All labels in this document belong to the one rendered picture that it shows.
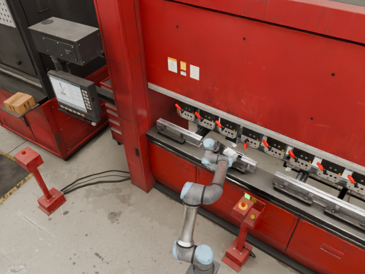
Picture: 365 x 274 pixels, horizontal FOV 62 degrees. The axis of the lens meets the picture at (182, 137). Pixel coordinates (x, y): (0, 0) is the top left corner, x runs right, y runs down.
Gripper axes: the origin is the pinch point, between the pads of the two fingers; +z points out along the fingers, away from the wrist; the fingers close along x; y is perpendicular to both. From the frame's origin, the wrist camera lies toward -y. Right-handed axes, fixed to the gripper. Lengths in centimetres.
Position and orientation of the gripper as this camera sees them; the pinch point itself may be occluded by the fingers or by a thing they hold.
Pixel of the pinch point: (222, 154)
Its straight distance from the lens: 252.2
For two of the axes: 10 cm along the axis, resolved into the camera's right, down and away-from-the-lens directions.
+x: -7.1, -4.6, 5.3
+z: 4.7, 2.6, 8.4
